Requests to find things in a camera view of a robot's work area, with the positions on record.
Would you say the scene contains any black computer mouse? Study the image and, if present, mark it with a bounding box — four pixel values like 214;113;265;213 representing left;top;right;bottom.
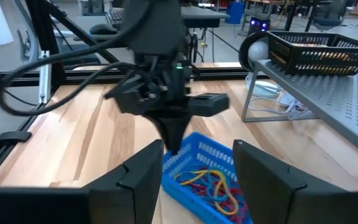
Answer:
89;23;119;36

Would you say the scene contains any blue plastic basket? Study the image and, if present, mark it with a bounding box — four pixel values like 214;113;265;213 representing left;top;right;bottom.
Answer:
160;131;255;224

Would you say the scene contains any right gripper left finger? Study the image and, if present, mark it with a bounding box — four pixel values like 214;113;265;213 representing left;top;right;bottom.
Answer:
0;139;165;224

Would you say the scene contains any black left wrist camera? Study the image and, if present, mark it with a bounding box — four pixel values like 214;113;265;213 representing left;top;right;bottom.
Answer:
186;92;231;118

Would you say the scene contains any blue bin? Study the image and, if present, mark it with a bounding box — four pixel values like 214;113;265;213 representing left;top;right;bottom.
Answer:
225;1;246;25

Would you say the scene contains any grey perforated metal riser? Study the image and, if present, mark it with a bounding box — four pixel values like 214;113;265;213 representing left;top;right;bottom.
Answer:
241;58;358;163

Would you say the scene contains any black desk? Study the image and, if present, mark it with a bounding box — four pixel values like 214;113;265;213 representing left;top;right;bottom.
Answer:
72;5;231;42

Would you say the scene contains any computer with purple lights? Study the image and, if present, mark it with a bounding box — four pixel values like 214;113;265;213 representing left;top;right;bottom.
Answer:
248;16;272;34

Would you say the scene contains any black keyboard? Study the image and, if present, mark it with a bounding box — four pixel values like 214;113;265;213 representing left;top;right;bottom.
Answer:
105;11;127;27

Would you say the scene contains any yellow rubber band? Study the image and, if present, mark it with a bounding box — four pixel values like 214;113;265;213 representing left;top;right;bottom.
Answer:
178;169;240;217

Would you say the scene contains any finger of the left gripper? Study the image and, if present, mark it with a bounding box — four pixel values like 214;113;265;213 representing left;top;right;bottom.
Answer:
147;110;193;156

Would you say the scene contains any white coiled cable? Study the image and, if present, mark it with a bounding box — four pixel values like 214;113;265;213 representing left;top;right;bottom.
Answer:
247;92;318;121

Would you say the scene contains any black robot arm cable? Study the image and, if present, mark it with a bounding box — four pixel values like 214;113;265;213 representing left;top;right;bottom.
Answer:
0;0;155;118

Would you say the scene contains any black plastic basket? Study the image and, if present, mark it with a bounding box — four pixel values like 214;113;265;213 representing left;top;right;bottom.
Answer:
266;30;358;77

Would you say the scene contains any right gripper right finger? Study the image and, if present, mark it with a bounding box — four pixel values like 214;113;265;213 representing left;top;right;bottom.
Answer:
232;139;358;224

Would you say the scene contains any black frame clip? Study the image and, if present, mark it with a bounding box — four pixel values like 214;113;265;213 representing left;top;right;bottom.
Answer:
0;130;33;152

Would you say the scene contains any dark office chair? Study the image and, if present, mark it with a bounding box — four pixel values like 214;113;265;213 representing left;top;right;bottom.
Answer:
311;0;348;32

